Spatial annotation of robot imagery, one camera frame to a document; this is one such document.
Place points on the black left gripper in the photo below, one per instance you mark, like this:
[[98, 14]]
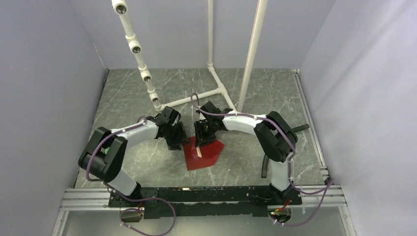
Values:
[[181, 137]]

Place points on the tan paper letter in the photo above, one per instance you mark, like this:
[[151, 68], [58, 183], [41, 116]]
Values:
[[198, 152]]

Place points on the aluminium extrusion frame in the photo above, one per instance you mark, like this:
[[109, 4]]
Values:
[[98, 199]]

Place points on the red paper envelope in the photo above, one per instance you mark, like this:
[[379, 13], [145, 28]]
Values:
[[210, 154]]

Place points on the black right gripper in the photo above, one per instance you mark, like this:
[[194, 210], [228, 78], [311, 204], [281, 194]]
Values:
[[200, 139]]

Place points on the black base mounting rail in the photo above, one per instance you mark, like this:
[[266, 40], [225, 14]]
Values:
[[255, 200]]

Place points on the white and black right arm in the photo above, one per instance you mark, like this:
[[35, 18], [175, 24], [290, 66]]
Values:
[[275, 136]]

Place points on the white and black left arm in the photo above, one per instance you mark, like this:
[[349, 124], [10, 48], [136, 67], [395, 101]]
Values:
[[103, 156]]

